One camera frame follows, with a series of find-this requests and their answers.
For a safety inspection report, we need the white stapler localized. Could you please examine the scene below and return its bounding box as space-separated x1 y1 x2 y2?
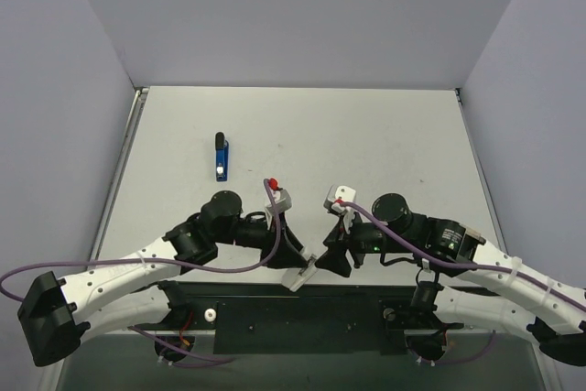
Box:
280 255 318 292

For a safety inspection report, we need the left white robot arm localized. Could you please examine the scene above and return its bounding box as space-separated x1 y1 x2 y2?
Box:
17 189 309 367

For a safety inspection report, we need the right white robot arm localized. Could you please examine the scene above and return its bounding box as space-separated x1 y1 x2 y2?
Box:
316 186 585 367

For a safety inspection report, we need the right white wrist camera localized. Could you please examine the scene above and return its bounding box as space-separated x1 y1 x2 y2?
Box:
323 185 357 217

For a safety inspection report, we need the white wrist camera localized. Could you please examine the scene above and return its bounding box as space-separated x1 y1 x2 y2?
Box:
323 185 357 217
265 178 292 217

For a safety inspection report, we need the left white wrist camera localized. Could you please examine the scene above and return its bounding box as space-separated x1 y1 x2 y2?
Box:
265 178 292 217

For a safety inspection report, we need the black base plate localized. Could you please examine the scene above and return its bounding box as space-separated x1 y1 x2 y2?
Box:
147 282 449 354

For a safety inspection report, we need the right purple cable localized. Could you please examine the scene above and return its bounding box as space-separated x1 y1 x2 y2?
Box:
336 201 586 367

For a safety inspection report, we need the purple cable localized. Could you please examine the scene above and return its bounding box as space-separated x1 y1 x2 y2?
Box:
0 179 285 369
336 201 586 367

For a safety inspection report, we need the aluminium frame rail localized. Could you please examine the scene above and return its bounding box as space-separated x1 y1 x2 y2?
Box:
90 87 149 260

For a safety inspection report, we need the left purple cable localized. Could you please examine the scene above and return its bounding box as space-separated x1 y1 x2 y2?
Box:
0 179 285 369

